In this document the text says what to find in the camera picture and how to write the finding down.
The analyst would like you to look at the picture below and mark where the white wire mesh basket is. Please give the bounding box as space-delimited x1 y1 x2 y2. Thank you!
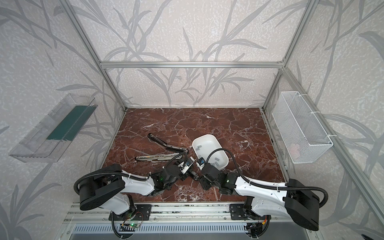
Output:
272 91 334 164

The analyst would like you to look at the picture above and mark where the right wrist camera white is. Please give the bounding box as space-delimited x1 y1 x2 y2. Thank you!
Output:
197 158 206 170

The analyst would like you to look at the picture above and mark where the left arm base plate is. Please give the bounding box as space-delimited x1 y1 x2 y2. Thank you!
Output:
109 204 152 221

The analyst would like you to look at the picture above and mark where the aluminium front rail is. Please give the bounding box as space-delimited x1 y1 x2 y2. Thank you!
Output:
62 201 316 225

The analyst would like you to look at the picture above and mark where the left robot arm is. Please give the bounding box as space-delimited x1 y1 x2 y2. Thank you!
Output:
74 164 188 215

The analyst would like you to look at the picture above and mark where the clear plastic wall bin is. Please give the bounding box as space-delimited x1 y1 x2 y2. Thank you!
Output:
9 94 98 163

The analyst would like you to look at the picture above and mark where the white plastic tray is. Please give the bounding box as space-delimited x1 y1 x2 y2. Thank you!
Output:
192 134 229 170

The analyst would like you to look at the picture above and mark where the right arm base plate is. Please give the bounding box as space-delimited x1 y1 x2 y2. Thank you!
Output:
229 203 271 221

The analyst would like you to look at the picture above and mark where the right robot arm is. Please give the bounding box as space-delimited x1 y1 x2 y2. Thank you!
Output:
200 164 328 231

